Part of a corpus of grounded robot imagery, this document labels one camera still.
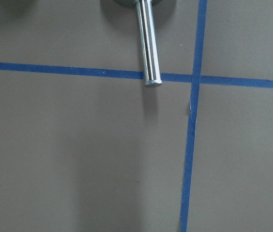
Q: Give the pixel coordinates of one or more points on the steel ice scoop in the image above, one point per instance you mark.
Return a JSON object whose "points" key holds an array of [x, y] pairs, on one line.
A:
{"points": [[151, 73]]}

